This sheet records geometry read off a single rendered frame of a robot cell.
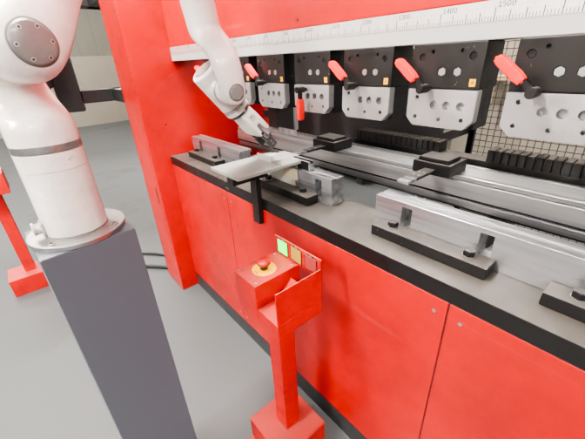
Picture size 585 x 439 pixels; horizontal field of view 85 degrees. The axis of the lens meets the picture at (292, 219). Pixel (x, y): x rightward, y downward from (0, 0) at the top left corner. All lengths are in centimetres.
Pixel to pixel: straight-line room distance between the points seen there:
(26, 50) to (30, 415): 159
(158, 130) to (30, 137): 119
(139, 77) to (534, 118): 161
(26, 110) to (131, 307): 46
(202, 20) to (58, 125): 46
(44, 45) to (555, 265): 99
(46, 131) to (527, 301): 97
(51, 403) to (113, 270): 121
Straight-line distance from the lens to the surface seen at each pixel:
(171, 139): 192
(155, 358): 101
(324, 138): 135
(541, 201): 106
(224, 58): 96
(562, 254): 81
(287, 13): 112
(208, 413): 163
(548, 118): 73
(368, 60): 90
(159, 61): 189
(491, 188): 109
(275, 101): 118
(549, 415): 87
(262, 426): 141
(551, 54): 73
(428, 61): 81
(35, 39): 70
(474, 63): 77
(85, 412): 185
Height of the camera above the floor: 132
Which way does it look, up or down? 26 degrees down
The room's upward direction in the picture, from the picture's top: 3 degrees counter-clockwise
